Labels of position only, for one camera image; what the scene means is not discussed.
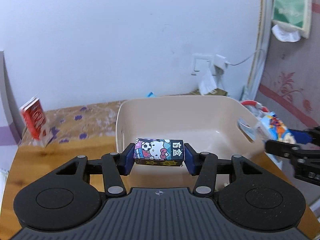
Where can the colourful snack packet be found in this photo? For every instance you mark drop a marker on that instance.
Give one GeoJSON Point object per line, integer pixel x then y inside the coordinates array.
{"type": "Point", "coordinates": [268, 127]}

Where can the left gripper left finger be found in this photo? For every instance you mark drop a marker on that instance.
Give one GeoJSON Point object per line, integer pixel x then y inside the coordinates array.
{"type": "Point", "coordinates": [112, 166]}

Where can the floral patterned cloth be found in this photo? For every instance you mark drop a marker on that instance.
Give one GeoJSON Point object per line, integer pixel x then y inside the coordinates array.
{"type": "Point", "coordinates": [78, 126]}

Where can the green hanging tissue pack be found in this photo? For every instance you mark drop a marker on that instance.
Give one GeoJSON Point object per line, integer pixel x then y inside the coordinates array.
{"type": "Point", "coordinates": [291, 19]}

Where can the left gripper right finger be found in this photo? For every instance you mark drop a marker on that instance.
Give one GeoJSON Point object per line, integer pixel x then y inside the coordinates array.
{"type": "Point", "coordinates": [206, 166]}

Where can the beige plastic storage bin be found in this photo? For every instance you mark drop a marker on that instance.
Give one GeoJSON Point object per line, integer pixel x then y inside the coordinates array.
{"type": "Point", "coordinates": [207, 123]}

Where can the red milk carton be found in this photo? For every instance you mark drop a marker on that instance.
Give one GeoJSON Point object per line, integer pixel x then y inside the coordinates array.
{"type": "Point", "coordinates": [36, 122]}

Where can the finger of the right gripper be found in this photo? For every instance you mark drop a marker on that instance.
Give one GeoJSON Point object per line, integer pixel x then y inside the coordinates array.
{"type": "Point", "coordinates": [310, 135]}
{"type": "Point", "coordinates": [280, 149]}

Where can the Hello Kitty blind box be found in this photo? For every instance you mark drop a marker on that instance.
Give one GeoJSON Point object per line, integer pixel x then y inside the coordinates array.
{"type": "Point", "coordinates": [159, 152]}

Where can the red white headphones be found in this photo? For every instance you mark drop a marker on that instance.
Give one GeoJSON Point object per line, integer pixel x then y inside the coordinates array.
{"type": "Point", "coordinates": [256, 105]}

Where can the white wall socket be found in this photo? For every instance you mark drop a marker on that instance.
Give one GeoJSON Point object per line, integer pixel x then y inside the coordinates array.
{"type": "Point", "coordinates": [201, 63]}

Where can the white purple board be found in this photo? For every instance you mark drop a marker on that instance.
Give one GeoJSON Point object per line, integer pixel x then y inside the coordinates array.
{"type": "Point", "coordinates": [10, 138]}

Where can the white bed headboard frame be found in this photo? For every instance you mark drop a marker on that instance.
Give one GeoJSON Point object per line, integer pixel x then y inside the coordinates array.
{"type": "Point", "coordinates": [260, 55]}

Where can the white charger plug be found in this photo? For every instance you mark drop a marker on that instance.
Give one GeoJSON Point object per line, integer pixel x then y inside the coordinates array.
{"type": "Point", "coordinates": [220, 62]}

